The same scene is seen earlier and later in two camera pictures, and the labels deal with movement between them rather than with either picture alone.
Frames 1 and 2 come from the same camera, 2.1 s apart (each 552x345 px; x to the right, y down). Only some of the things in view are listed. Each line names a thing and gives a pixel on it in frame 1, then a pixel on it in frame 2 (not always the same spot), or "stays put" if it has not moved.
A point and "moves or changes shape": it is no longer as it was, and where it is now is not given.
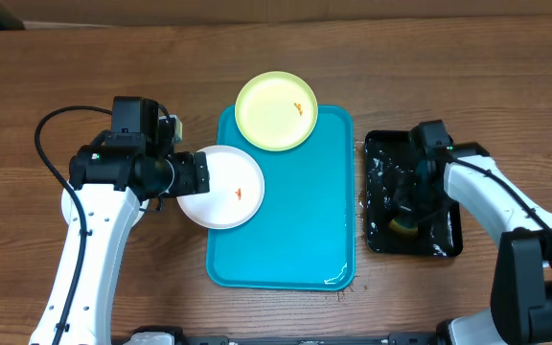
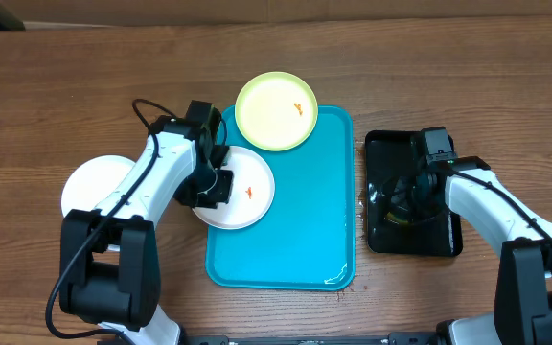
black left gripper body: x=188 y=178 to x=207 y=188
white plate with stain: x=236 y=190 moves or changes shape
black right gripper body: x=421 y=200 stays put
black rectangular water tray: x=439 y=231 stays put
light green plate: x=276 y=110 stays put
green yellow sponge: x=397 y=226 to x=396 y=219
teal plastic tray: x=304 y=235 stays put
